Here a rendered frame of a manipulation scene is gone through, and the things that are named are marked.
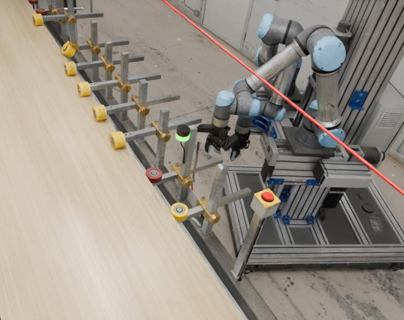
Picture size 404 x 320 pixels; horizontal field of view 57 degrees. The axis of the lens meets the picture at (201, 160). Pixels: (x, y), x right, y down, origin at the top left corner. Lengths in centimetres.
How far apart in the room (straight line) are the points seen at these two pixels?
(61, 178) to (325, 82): 121
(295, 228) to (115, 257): 152
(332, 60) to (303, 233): 146
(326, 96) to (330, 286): 152
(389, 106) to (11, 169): 189
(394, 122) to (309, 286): 119
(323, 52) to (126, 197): 101
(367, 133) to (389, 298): 122
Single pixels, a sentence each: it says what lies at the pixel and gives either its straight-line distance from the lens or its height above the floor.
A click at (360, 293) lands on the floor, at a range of 287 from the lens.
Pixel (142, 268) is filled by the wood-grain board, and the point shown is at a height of 90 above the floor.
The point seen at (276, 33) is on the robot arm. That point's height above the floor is 150.
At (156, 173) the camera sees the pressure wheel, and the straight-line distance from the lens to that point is 179.
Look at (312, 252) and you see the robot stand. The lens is 259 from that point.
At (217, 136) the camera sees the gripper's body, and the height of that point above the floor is 113.
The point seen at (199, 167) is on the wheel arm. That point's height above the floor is 86.
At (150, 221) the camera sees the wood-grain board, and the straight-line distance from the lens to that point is 159.
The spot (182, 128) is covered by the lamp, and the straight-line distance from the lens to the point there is 163.
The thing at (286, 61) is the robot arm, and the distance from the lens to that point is 167.
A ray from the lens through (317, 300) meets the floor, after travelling 269.
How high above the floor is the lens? 215
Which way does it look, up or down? 41 degrees down
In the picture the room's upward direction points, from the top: 12 degrees clockwise
